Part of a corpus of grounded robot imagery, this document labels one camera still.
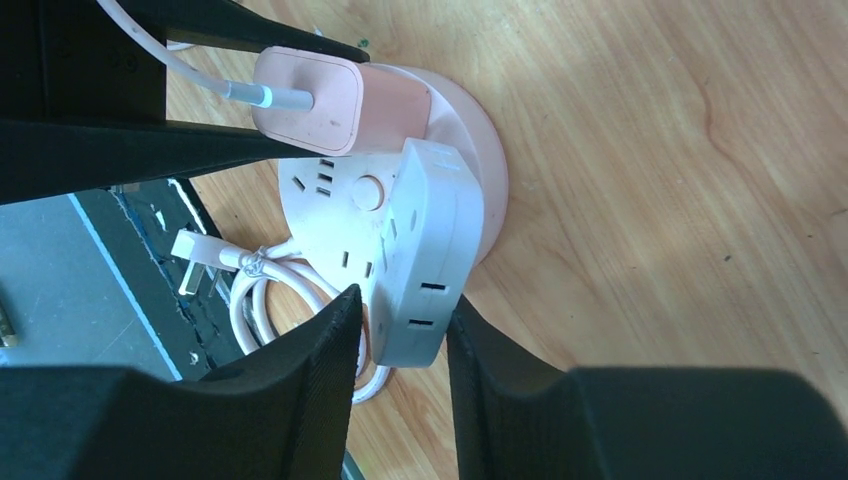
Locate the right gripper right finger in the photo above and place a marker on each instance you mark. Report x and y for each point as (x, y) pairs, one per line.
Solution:
(518, 417)

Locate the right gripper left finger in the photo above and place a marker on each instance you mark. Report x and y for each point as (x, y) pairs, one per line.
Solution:
(281, 412)

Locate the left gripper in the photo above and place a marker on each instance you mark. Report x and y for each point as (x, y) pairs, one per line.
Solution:
(68, 60)

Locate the pink round socket hub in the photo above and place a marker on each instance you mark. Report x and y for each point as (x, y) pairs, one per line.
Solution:
(336, 207)

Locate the pink small adapter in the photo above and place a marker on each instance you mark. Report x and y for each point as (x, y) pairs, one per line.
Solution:
(356, 108)

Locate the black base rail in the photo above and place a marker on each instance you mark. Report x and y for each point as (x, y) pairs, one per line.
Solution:
(88, 278)

